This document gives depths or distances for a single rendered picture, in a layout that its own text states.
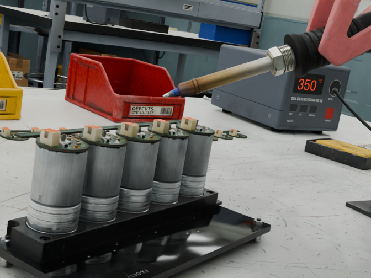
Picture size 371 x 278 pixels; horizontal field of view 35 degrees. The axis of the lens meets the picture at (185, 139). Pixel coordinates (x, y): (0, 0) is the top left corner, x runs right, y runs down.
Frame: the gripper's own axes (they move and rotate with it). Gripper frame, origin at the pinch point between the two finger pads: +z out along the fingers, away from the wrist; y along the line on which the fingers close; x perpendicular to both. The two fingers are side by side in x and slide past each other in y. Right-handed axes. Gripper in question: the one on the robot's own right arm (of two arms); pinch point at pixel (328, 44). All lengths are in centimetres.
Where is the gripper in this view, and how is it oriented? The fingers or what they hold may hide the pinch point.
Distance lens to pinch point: 33.6
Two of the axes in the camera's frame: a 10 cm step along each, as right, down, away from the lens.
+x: 7.7, 5.8, 2.7
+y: 1.7, 2.3, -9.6
